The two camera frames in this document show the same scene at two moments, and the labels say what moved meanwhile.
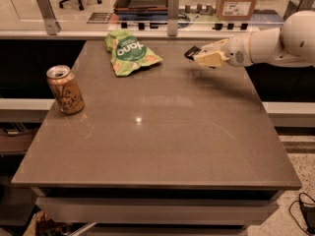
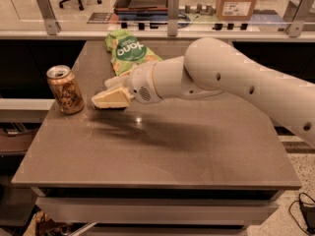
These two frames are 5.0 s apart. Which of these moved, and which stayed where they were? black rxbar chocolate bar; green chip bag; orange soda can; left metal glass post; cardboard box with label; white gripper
Moved: black rxbar chocolate bar; white gripper
Stayed: left metal glass post; green chip bag; cardboard box with label; orange soda can
